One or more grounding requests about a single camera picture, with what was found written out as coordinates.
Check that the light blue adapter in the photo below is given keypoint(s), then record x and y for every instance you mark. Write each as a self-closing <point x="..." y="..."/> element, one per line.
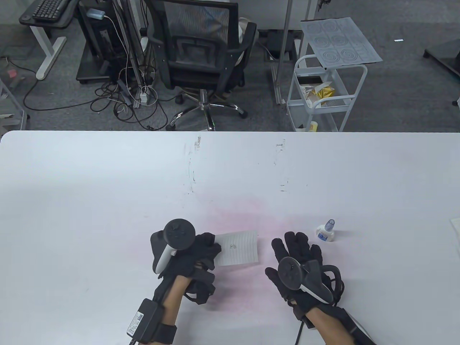
<point x="95" y="13"/>

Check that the red floor object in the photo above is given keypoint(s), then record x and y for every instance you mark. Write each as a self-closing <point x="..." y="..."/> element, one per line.
<point x="12" y="73"/>

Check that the printed sheet with circles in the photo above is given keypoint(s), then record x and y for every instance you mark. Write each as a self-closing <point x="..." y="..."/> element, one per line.
<point x="341" y="39"/>

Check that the grey metal frame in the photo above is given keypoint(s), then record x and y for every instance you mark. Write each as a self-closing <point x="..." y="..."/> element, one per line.
<point x="7" y="120"/>

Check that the black white tracking controller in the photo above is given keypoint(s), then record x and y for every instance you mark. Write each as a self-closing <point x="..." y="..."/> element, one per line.
<point x="178" y="231"/>
<point x="291" y="273"/>

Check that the person's left hand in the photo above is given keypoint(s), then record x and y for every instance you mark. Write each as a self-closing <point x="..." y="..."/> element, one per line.
<point x="205" y="251"/>

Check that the black mesh office chair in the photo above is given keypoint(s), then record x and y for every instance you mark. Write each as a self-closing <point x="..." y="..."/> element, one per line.
<point x="194" y="68"/>

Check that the yellow packet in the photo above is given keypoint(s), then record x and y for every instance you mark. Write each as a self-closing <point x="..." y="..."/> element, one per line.
<point x="323" y="93"/>

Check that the person's right forearm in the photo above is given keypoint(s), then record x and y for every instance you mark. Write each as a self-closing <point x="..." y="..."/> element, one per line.
<point x="330" y="330"/>

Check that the black keyboard tray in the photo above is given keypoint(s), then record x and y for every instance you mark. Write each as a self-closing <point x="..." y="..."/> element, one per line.
<point x="28" y="18"/>

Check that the black floor box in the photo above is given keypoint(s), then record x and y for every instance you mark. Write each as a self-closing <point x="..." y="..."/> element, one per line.
<point x="275" y="41"/>

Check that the aluminium frame post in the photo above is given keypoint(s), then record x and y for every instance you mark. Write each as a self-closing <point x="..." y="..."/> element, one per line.
<point x="125" y="46"/>
<point x="285" y="36"/>

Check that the white correction fluid bottle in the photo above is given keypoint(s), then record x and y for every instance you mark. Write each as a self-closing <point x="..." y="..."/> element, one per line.
<point x="325" y="235"/>

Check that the white paper stack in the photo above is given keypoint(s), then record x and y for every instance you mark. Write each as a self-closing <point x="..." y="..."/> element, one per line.
<point x="457" y="237"/>

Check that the person's right hand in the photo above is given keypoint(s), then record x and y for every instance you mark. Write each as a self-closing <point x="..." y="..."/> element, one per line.
<point x="298" y="246"/>

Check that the blue correction fluid brush cap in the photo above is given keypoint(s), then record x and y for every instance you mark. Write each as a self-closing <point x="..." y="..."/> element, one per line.
<point x="330" y="224"/>

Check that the white metal utility cart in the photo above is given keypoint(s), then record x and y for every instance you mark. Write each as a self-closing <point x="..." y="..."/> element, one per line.
<point x="298" y="115"/>

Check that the black platform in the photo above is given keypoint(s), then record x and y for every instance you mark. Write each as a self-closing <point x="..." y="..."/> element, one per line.
<point x="445" y="54"/>

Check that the person's left forearm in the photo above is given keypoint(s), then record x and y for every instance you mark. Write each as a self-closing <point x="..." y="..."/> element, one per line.
<point x="174" y="300"/>

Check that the black keyboard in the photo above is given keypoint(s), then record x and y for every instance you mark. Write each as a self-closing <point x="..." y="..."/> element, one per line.
<point x="48" y="9"/>

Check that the white lined paper black text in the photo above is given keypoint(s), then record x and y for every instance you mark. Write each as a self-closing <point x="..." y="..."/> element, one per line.
<point x="240" y="251"/>

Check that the small yellow white bottle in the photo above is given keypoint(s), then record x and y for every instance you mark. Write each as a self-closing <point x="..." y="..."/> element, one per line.
<point x="312" y="126"/>

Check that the white desk leg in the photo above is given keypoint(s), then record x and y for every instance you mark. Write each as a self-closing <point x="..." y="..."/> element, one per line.
<point x="46" y="54"/>

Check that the white power strip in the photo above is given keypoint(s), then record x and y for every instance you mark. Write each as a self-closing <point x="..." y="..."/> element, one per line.
<point x="143" y="95"/>

